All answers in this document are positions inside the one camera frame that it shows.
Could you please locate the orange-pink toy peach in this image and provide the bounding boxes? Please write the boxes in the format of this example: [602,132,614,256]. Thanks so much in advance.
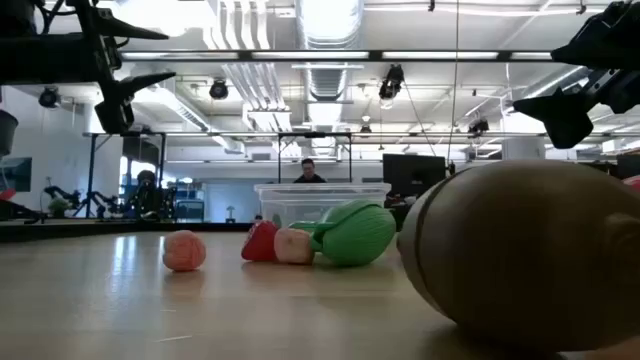
[162,229,207,273]

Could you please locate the black table edge rail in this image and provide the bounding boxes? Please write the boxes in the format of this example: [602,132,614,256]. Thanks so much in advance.
[0,218,256,245]

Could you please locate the green ribbed toy vegetable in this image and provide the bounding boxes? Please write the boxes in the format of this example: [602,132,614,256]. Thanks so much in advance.
[309,199,397,268]

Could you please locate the clear plastic tupperware container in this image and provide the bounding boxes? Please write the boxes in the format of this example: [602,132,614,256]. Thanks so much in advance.
[253,182,393,229]

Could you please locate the green potted plant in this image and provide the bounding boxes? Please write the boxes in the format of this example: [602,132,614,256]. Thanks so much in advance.
[47,196,72,219]

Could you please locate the metal ventilation duct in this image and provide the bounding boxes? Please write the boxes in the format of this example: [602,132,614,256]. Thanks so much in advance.
[294,0,366,101]

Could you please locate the black hanging pot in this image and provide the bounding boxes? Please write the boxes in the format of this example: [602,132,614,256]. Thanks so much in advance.
[0,109,20,157]

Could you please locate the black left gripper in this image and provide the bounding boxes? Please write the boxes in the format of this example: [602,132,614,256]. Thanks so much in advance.
[0,0,177,135]

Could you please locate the thin hanging cable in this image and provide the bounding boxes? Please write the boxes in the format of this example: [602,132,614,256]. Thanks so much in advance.
[446,0,461,162]

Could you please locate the person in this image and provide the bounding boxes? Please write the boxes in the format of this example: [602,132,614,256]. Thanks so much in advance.
[292,158,328,184]

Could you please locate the black background frame stand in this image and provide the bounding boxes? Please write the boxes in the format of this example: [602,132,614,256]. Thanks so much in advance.
[82,130,169,220]

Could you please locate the brown rounded toy vegetable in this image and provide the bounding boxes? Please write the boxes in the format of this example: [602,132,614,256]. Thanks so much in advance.
[397,159,640,353]

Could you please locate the dark wall picture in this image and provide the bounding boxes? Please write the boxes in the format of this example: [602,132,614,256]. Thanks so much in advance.
[0,156,33,193]

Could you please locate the black overhead frame bar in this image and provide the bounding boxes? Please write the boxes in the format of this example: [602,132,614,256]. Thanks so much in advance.
[119,48,556,63]

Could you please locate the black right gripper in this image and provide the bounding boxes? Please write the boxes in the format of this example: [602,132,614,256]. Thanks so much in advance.
[513,0,640,150]

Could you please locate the red toy strawberry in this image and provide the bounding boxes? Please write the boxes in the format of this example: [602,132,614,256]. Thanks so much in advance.
[240,219,280,263]

